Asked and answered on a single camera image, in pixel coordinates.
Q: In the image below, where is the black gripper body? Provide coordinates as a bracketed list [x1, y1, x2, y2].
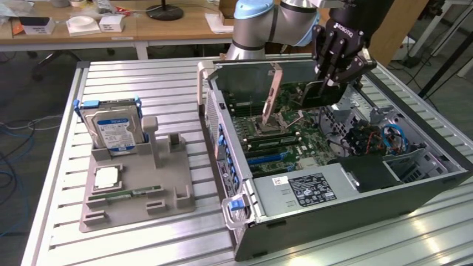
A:
[326, 0, 394, 56]

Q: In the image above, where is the black graphics card metal bracket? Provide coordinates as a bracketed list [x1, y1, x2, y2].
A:
[262, 61, 351, 131]

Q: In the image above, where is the wooden cabinet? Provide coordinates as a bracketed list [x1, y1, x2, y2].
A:
[318, 0, 432, 67]

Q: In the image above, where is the perforated metal drive cage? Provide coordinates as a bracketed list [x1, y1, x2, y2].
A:
[319, 83, 374, 135]

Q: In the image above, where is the black stand pole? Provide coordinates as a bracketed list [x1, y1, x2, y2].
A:
[420, 5, 473, 98]

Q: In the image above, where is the metal socket cover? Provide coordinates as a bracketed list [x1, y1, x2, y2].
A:
[279, 110, 308, 125]

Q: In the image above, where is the CPU socket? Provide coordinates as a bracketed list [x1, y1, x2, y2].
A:
[254, 115, 286, 136]

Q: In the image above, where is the white paper sheet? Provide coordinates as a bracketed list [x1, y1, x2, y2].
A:
[206, 12, 235, 34]

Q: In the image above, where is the brown cardboard box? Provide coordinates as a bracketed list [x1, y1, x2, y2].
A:
[219, 0, 238, 19]

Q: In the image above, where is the green motherboard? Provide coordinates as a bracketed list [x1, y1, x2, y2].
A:
[226, 93, 342, 178]

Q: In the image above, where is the installed green RAM stick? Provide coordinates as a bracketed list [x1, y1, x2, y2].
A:
[247, 134, 302, 152]

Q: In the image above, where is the grey metal disk bay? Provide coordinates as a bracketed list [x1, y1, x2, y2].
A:
[383, 148, 451, 185]

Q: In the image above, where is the black plastic air shroud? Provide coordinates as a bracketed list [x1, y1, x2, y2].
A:
[340, 155, 404, 193]

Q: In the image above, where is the blue expansion slot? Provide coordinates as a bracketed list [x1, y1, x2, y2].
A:
[247, 154, 294, 167]

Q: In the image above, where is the black round lamp base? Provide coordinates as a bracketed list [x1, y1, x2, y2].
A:
[146, 0, 186, 21]

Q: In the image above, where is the grey power supply unit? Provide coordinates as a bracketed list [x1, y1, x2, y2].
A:
[254, 163, 360, 218]

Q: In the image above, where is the black open PC case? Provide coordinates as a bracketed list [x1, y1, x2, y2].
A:
[198, 51, 473, 263]

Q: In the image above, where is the white labelled cardboard box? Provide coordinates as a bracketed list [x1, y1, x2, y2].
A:
[99, 15, 126, 33]

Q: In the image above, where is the blue case release latch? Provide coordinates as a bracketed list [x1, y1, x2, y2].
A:
[228, 198, 247, 213]

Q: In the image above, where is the hard disk in blue caddy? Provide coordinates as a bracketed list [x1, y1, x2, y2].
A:
[73, 96, 146, 156]

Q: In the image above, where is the grey plastic parts rack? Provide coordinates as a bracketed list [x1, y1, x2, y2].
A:
[79, 116, 198, 233]

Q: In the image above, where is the long wooden desk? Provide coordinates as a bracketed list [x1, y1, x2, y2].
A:
[0, 0, 338, 53]

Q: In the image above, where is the black office chair base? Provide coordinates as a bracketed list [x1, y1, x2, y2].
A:
[31, 49, 83, 81]

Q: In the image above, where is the silver CPU chip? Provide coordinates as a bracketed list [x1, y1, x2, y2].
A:
[94, 167, 122, 191]

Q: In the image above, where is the white box black lid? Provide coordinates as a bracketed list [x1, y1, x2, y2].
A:
[19, 16, 57, 35]

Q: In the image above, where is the clear plastic bag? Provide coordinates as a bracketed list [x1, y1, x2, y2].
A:
[0, 0, 37, 20]

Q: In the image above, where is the blue wire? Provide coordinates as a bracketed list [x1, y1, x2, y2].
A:
[383, 124, 410, 156]

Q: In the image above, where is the orange wire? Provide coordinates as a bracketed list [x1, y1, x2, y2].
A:
[364, 131, 382, 155]

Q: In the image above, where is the white floor cable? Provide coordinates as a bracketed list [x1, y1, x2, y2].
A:
[2, 115, 63, 131]

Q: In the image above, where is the blue floor cable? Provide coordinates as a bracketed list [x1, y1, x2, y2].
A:
[0, 123, 33, 238]

